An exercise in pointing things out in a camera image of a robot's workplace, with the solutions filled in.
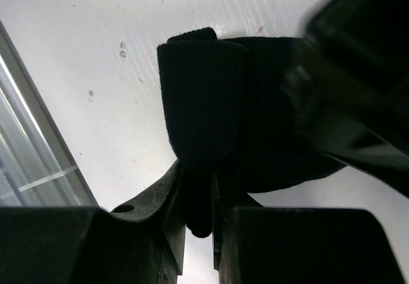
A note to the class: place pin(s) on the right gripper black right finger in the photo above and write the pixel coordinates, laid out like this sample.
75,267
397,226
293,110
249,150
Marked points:
226,196

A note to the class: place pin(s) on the black sock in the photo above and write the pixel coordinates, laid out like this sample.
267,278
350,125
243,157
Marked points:
225,107

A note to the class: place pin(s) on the aluminium frame rail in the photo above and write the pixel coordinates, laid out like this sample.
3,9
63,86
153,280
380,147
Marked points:
37,168

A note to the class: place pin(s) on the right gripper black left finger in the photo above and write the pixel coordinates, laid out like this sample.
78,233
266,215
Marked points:
157,241

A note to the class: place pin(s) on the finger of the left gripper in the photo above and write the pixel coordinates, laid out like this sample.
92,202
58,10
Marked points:
348,85

